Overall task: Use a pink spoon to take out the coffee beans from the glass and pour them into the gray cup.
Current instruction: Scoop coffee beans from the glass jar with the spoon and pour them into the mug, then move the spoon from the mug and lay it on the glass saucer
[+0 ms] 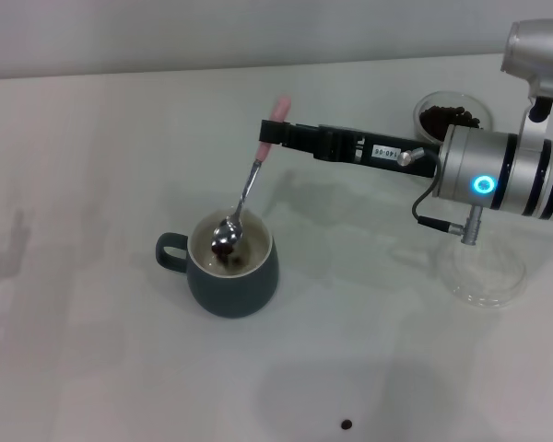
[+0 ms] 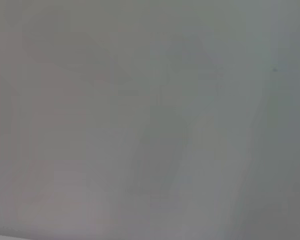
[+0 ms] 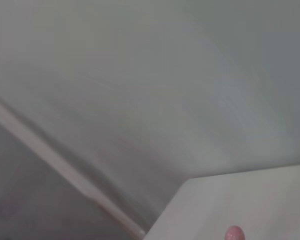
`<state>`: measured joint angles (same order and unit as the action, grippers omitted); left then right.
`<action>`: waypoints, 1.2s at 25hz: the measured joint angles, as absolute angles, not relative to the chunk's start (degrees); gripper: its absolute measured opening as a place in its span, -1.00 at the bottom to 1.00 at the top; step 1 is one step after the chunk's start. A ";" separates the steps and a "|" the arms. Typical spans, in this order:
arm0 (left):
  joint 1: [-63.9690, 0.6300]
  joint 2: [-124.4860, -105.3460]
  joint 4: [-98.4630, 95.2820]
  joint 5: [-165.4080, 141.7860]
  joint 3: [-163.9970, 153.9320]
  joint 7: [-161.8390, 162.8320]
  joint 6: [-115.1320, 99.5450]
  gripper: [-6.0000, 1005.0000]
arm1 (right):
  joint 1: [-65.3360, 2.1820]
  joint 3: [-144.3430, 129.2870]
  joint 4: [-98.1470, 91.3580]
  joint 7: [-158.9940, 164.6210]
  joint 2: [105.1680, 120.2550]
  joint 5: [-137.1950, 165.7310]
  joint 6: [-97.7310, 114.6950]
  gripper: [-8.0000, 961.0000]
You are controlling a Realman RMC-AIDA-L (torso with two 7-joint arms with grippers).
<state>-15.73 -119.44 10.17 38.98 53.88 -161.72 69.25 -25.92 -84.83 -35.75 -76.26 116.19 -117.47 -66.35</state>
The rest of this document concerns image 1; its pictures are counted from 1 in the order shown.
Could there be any clear glass cup with handle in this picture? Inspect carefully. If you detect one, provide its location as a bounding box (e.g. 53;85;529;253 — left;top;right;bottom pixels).
413;90;494;142

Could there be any small cluster of coffee beans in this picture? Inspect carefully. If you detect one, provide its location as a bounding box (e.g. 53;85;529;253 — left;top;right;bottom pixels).
209;243;248;270

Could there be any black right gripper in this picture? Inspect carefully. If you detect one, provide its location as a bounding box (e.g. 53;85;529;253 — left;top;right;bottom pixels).
259;119;446;179

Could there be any pink handled metal spoon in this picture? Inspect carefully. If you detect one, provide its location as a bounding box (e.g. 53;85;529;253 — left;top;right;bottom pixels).
210;95;292;257

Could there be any heap of coffee beans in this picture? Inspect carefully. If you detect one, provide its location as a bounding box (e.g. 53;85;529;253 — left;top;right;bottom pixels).
418;104;482;140

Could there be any dark teal ceramic mug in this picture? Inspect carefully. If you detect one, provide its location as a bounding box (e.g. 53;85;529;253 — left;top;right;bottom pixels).
155;207;281;319

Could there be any black cable with metal plug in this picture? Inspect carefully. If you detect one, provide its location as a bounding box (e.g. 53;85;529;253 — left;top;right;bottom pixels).
411;151;486;246

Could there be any small round glass dish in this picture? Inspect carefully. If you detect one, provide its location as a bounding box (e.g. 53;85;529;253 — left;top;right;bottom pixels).
435;237;529;309

